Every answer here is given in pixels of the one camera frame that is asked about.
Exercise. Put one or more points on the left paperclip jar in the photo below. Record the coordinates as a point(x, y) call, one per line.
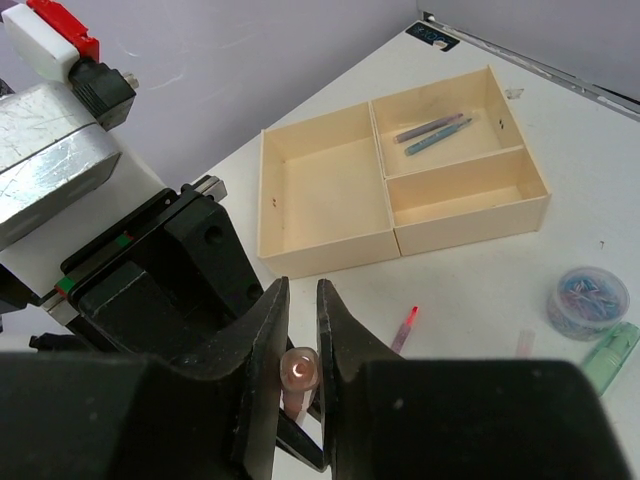
point(586, 303)

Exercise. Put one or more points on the pink highlighter pen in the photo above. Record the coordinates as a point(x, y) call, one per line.
point(404, 331)

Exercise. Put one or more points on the blue pen in box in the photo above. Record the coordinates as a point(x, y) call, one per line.
point(436, 137)

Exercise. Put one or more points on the orange highlighter pen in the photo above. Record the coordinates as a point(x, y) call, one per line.
point(299, 376)

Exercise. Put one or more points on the green correction tape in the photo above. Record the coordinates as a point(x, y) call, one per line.
point(606, 359)

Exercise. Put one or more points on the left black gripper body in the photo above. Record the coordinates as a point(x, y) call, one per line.
point(166, 279)

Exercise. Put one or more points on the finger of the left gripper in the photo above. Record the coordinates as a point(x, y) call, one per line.
point(315, 410)
point(293, 440)

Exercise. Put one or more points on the purple pen in box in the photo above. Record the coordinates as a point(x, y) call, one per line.
point(426, 128)

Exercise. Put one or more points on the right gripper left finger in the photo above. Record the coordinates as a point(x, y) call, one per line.
point(73, 415)

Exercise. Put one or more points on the beige compartment box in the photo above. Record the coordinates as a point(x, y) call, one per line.
point(337, 192)

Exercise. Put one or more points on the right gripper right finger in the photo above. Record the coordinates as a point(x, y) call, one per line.
point(385, 417)

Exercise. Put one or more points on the left black corner label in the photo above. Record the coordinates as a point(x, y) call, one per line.
point(432, 36)

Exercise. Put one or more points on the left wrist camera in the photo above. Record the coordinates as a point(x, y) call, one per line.
point(65, 176)

